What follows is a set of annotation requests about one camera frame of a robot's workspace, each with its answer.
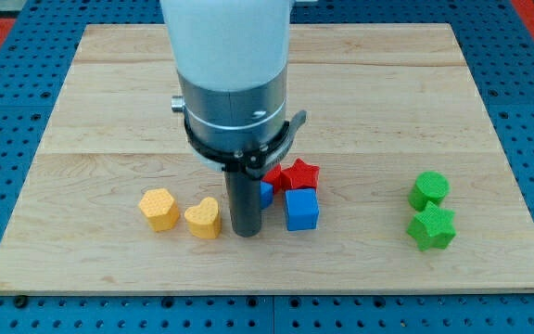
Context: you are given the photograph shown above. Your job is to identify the red circle block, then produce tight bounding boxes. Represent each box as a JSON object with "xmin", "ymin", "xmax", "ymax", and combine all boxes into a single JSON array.
[{"xmin": 262, "ymin": 164, "xmax": 282, "ymax": 194}]

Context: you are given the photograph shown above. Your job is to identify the blue block behind pusher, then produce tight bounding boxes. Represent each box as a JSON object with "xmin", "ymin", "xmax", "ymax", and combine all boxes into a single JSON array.
[{"xmin": 260, "ymin": 181, "xmax": 273, "ymax": 209}]

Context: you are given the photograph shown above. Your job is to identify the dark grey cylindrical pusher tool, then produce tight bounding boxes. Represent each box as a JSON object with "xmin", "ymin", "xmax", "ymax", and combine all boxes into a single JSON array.
[{"xmin": 224, "ymin": 172, "xmax": 261, "ymax": 238}]

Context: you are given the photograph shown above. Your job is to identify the light wooden board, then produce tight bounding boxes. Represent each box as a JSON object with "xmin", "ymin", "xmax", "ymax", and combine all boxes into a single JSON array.
[{"xmin": 0, "ymin": 24, "xmax": 534, "ymax": 296}]

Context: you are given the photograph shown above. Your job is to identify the green star block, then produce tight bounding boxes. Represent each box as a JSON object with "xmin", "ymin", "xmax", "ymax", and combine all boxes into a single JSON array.
[{"xmin": 406, "ymin": 201, "xmax": 457, "ymax": 251}]

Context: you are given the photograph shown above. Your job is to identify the red star block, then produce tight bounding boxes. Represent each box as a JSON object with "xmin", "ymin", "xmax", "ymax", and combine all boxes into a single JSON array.
[{"xmin": 281, "ymin": 159, "xmax": 320, "ymax": 190}]

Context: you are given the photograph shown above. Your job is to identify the blue cube block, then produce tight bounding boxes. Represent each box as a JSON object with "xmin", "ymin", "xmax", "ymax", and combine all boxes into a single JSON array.
[{"xmin": 284, "ymin": 188, "xmax": 320, "ymax": 231}]

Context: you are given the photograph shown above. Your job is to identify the yellow heart block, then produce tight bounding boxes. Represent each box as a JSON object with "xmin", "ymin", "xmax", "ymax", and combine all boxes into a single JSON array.
[{"xmin": 184, "ymin": 197, "xmax": 222, "ymax": 239}]

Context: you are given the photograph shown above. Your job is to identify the green cylinder block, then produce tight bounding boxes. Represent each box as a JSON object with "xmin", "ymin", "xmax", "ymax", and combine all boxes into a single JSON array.
[{"xmin": 408, "ymin": 171, "xmax": 451, "ymax": 212}]

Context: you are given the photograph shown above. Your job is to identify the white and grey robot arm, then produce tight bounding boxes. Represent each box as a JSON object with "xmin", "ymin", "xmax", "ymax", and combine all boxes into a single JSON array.
[{"xmin": 160, "ymin": 0, "xmax": 307, "ymax": 238}]

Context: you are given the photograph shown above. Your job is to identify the yellow hexagon block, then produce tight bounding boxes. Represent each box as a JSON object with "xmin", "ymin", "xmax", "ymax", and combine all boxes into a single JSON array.
[{"xmin": 138, "ymin": 188, "xmax": 180, "ymax": 232}]

